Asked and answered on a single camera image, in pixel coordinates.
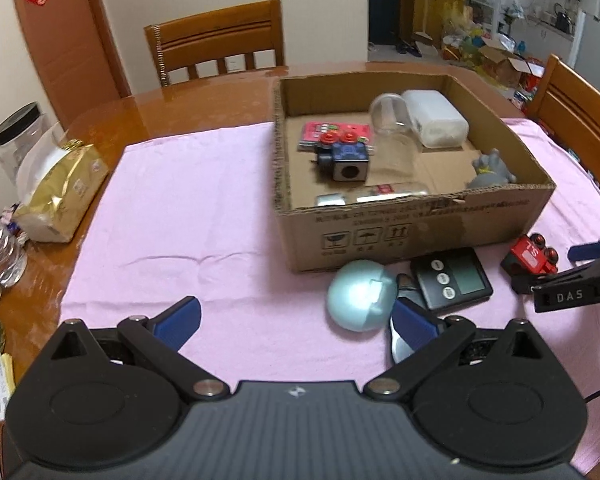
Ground clear water bottle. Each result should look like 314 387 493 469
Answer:
0 205 28 288

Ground wooden chair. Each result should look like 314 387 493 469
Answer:
144 0 286 88
527 53 600 196

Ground black computer mouse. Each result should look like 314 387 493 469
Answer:
389 272 431 366

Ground open flapped cardboard box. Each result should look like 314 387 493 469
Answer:
480 42 531 86

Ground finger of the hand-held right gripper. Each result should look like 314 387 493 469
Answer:
511 255 600 295
568 232 600 264

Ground gold foil bag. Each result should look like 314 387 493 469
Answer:
12 138 111 243

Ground pink card box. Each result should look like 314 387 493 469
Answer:
298 121 372 153

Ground pink cloth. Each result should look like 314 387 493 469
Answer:
60 117 600 476

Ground grey toy figure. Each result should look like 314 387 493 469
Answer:
467 148 518 190

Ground wooden door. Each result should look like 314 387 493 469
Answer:
5 0 133 131

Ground clear jar with black lid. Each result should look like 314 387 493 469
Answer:
0 101 66 196

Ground white plastic container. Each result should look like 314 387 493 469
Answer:
402 89 470 149

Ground teal oval case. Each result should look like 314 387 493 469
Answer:
326 259 398 333

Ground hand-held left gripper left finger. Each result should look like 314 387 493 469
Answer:
40 296 231 401

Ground black blue toy train engine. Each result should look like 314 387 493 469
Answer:
314 130 372 183

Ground yellow plastic bag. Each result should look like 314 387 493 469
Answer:
442 2 473 41

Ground wooden cabinet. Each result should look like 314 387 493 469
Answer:
412 0 468 46

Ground black digital timer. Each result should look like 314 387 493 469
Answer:
410 247 494 312

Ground grey refrigerator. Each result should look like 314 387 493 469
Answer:
570 10 600 96

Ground red toy train car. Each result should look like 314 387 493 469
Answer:
501 232 558 277

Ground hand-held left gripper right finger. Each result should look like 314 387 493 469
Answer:
361 296 556 401

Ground clear plastic jar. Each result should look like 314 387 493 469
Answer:
369 92 423 181

